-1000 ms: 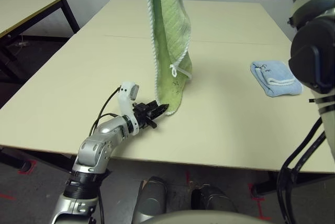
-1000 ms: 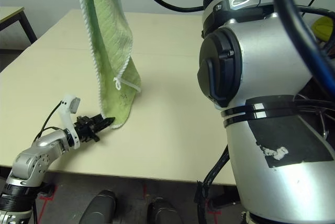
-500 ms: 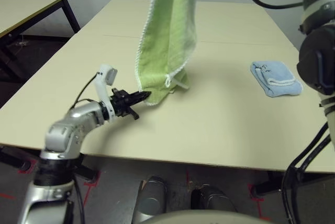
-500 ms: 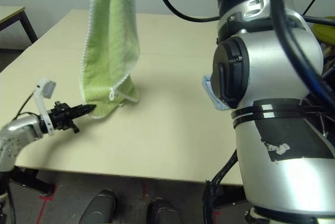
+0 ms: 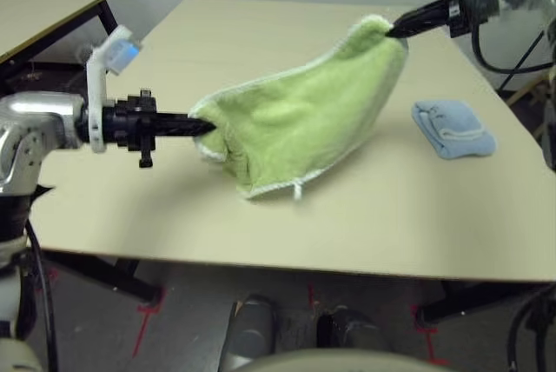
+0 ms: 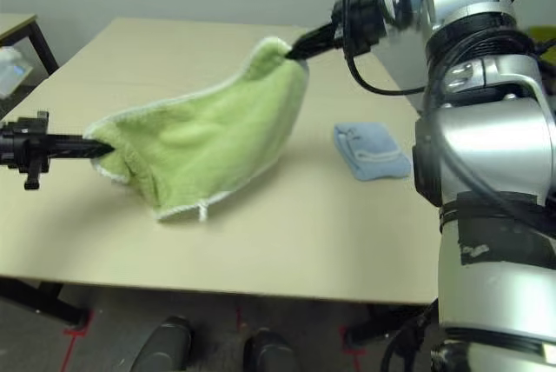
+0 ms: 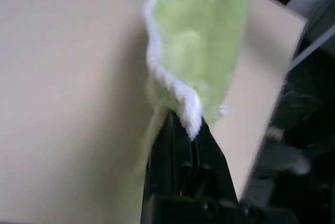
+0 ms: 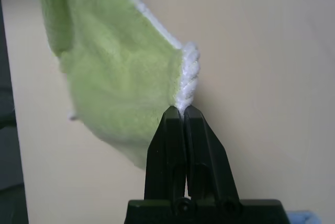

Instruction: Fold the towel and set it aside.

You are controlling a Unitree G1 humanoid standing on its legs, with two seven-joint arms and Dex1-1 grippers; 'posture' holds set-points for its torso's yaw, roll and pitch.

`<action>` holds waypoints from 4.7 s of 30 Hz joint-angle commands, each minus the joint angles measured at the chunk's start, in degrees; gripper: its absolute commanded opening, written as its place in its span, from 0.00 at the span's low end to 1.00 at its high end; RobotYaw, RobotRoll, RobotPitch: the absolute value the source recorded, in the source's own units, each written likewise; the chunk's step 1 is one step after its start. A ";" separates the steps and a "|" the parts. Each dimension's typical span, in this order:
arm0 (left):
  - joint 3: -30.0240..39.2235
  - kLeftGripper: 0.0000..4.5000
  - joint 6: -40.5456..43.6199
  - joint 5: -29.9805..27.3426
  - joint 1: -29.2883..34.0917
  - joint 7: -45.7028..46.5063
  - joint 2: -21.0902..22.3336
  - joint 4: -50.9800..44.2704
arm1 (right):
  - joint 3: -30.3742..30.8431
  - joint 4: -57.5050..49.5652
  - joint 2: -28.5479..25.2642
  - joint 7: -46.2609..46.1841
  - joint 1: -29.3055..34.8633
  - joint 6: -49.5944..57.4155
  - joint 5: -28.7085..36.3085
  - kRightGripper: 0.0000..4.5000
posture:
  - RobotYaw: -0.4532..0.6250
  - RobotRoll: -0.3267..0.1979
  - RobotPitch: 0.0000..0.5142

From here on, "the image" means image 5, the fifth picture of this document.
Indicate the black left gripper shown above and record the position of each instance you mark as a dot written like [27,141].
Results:
[130,122]

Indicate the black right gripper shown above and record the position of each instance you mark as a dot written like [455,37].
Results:
[469,0]

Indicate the green towel with white trim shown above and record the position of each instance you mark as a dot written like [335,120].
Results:
[295,107]

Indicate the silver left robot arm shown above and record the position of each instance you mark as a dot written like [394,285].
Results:
[35,128]

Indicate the light blue folded towel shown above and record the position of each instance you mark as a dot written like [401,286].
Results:
[456,128]

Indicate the wooden stool green cushion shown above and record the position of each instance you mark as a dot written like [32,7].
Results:
[527,89]

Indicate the black table base foot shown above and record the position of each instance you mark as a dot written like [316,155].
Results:
[117,278]
[478,302]

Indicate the dark robot left foot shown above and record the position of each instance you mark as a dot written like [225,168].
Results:
[252,328]

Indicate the dark robot foot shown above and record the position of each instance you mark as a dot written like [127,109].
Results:
[352,330]
[252,328]

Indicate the dark robot right foot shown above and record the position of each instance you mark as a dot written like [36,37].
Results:
[352,330]

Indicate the grey white robot torso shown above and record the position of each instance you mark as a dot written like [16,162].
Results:
[343,363]

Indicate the beige side table black frame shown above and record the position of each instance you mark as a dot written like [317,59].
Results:
[39,11]

